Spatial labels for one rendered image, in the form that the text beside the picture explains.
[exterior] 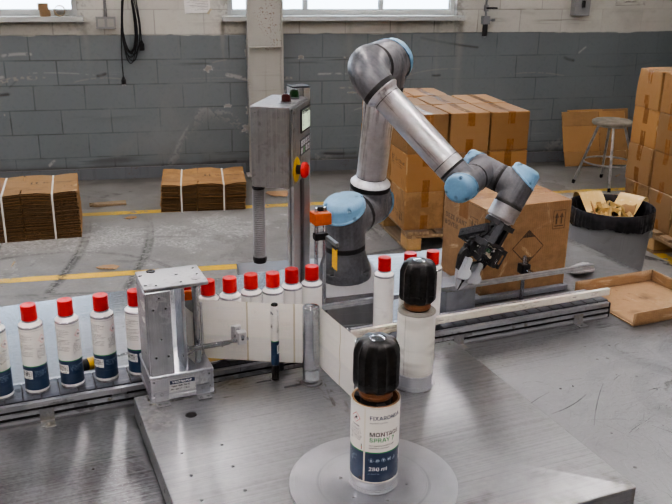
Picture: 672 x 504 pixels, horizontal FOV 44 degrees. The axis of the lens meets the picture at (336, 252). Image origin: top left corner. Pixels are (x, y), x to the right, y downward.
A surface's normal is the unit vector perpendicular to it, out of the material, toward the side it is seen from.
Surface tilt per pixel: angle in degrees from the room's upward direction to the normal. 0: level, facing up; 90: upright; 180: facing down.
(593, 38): 90
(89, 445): 0
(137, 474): 0
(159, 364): 90
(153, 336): 90
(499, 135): 90
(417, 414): 0
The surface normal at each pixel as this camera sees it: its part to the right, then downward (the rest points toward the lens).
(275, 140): -0.22, 0.33
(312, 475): 0.01, -0.94
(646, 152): -0.95, 0.00
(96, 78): 0.21, 0.33
